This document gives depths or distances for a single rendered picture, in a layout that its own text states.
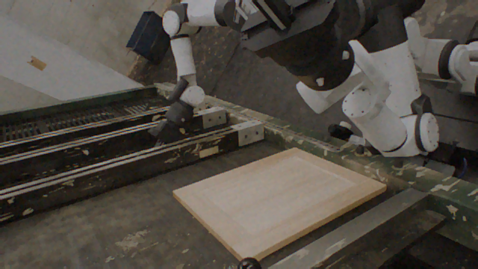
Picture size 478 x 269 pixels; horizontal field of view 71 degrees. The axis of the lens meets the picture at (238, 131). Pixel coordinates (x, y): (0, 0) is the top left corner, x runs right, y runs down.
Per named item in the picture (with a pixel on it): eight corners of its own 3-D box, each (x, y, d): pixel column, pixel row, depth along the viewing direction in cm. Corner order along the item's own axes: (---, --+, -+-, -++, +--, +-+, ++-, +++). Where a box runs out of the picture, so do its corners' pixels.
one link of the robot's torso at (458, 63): (457, 64, 160) (407, 35, 132) (508, 68, 144) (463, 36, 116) (447, 96, 162) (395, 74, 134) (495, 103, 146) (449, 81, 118)
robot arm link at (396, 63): (386, 137, 83) (363, 48, 77) (447, 134, 73) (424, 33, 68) (367, 158, 75) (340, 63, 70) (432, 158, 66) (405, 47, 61)
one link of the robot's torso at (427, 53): (426, 44, 138) (360, 5, 111) (473, 45, 124) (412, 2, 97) (414, 81, 140) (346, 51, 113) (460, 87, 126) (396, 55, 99)
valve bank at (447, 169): (495, 161, 106) (474, 133, 92) (476, 202, 106) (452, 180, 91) (360, 124, 146) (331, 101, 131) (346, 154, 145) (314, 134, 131)
